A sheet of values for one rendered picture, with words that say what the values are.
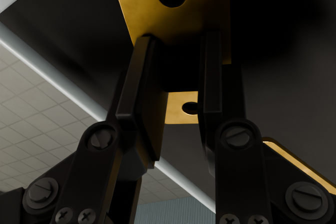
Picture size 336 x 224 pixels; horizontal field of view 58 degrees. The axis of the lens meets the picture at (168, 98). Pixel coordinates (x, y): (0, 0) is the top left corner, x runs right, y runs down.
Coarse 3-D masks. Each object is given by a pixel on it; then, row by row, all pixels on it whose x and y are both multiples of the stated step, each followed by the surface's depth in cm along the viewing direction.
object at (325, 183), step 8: (272, 144) 17; (280, 144) 17; (280, 152) 17; (288, 152) 17; (296, 160) 18; (304, 168) 18; (312, 168) 19; (312, 176) 19; (320, 176) 19; (328, 184) 19
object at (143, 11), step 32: (128, 0) 11; (160, 0) 11; (192, 0) 10; (224, 0) 10; (160, 32) 11; (192, 32) 11; (224, 32) 11; (160, 64) 11; (192, 64) 11; (192, 96) 14
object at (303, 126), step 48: (48, 0) 12; (96, 0) 11; (240, 0) 11; (288, 0) 11; (48, 48) 14; (96, 48) 13; (240, 48) 12; (288, 48) 12; (96, 96) 16; (288, 96) 14; (192, 144) 18; (288, 144) 17
